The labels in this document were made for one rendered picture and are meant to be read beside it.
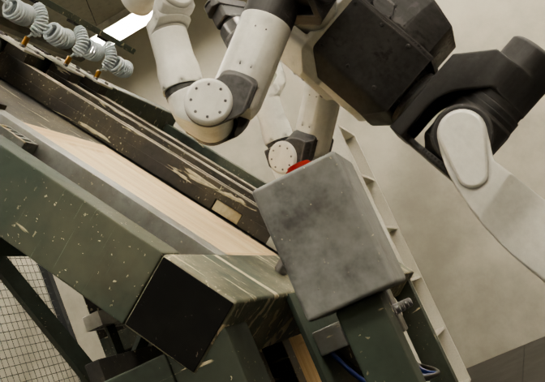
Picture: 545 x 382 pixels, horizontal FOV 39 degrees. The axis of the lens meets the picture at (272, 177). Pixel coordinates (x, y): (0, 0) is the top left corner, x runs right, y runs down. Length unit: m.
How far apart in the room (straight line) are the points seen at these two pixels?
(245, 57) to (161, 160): 0.81
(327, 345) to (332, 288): 0.31
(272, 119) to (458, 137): 0.58
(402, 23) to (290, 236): 0.61
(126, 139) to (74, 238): 1.04
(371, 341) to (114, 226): 0.37
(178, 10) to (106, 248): 0.46
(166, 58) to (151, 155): 0.79
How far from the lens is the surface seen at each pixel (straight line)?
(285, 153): 1.79
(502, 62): 1.46
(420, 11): 1.46
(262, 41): 1.29
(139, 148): 2.08
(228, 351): 1.00
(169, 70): 1.29
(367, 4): 1.45
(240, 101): 1.24
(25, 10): 2.27
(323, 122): 1.77
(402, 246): 6.04
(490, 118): 1.44
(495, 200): 1.41
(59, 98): 2.22
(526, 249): 1.43
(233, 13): 1.99
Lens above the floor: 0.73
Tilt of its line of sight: 12 degrees up
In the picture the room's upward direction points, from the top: 24 degrees counter-clockwise
